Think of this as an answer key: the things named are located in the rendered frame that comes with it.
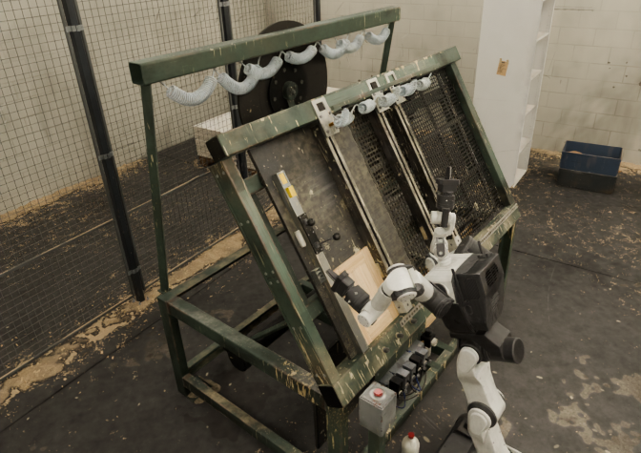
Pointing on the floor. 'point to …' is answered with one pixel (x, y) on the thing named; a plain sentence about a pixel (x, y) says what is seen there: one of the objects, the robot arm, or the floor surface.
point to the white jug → (410, 443)
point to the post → (376, 442)
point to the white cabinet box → (511, 73)
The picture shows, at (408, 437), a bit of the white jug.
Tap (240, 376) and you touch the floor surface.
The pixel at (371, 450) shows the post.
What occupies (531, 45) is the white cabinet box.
